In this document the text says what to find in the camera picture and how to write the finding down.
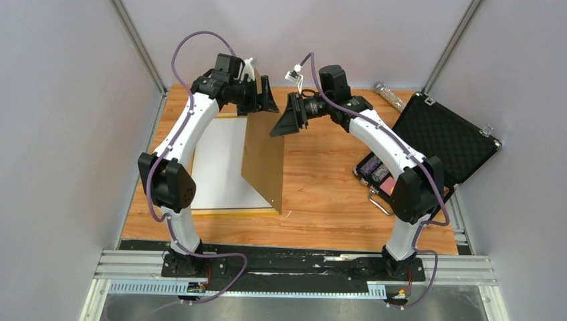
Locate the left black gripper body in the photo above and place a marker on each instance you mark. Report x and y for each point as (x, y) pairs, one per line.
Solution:
(245, 96)

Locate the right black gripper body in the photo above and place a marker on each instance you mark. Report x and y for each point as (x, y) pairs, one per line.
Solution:
(313, 107)

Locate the brown cardboard backing board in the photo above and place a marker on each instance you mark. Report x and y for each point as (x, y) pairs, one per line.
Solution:
(263, 164)

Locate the sunset landscape photo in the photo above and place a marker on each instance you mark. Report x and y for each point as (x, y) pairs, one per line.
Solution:
(221, 164)

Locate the yellow wooden picture frame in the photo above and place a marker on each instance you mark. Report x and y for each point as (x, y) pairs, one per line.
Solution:
(235, 211)

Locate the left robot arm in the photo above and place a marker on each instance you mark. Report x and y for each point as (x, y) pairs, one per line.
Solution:
(166, 182)

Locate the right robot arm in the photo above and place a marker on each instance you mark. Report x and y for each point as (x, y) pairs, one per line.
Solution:
(418, 179)

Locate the black aluminium chip case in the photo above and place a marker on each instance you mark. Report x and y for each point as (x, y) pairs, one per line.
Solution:
(434, 130)

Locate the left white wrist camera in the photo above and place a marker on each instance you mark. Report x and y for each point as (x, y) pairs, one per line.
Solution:
(248, 73)

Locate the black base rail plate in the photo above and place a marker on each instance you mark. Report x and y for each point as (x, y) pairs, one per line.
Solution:
(246, 270)

